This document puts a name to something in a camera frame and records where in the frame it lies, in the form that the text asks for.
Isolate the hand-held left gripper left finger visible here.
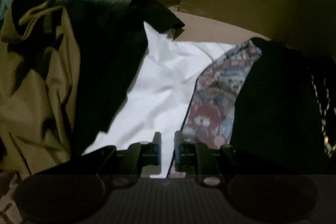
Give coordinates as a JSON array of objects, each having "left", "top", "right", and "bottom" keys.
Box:
[{"left": 47, "top": 132, "right": 162, "bottom": 187}]

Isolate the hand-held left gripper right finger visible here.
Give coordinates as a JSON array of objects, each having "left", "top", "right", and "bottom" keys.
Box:
[{"left": 175, "top": 131, "right": 265, "bottom": 186}]

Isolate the black garment with floral lining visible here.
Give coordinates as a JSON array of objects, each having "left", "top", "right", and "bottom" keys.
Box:
[{"left": 182, "top": 37, "right": 336, "bottom": 177}]

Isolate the white bear printed blanket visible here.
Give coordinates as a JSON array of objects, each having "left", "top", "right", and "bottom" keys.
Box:
[{"left": 81, "top": 22, "right": 237, "bottom": 178}]

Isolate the plain black garment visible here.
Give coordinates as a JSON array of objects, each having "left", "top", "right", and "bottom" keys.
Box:
[{"left": 71, "top": 0, "right": 185, "bottom": 156}]

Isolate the brown fringed garment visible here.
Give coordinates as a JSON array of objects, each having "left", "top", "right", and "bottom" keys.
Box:
[{"left": 0, "top": 0, "right": 80, "bottom": 177}]

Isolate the flat cardboard box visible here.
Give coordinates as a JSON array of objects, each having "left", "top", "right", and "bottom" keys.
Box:
[{"left": 115, "top": 0, "right": 336, "bottom": 62}]

